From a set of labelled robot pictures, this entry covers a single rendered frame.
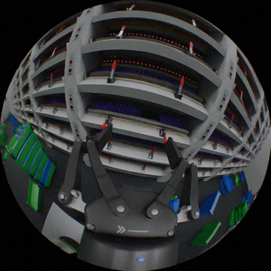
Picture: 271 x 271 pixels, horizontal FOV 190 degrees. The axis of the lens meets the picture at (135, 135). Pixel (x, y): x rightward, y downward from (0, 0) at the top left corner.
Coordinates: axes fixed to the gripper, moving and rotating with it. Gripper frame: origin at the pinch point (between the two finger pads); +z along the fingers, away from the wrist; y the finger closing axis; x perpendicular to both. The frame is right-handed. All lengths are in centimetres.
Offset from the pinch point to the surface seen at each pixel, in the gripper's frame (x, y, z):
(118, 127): -8.3, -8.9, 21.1
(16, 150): -19, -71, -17
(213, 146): -6, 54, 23
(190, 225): -72, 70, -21
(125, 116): -3.7, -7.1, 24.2
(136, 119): -3.6, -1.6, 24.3
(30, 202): -76, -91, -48
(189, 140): -7.0, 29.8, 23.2
